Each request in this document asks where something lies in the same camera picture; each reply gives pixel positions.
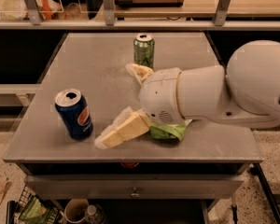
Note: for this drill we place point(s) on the plastic bottle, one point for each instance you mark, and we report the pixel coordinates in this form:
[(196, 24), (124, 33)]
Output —
[(95, 214)]

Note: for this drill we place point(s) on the blue pepsi can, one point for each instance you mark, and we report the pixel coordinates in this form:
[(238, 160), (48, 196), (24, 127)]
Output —
[(73, 109)]

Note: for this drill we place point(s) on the grey metal rail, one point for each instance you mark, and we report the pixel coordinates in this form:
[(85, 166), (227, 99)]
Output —
[(143, 25)]

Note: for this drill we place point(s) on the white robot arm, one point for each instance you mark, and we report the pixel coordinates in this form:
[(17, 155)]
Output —
[(246, 93)]

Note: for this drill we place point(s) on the grey metal drawer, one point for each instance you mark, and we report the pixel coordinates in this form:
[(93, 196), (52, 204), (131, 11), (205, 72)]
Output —
[(57, 187)]

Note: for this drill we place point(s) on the orange white bag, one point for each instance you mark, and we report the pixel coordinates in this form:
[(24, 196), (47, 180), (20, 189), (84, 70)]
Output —
[(34, 10)]

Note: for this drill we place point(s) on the paper cup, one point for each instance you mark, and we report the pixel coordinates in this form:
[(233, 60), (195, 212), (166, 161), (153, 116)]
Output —
[(75, 210)]

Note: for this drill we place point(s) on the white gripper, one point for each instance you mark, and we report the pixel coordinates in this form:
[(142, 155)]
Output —
[(160, 96)]

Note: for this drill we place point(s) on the green soda can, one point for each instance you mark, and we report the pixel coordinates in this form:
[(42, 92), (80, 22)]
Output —
[(143, 50)]

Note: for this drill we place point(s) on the green snack bag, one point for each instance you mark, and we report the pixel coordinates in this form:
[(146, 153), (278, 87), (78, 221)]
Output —
[(166, 132)]

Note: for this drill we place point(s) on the black wire basket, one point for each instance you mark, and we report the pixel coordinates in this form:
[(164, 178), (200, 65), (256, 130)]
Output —
[(14, 207)]

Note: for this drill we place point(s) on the green bag in basket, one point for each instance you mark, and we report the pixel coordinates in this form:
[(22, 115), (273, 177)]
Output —
[(35, 211)]

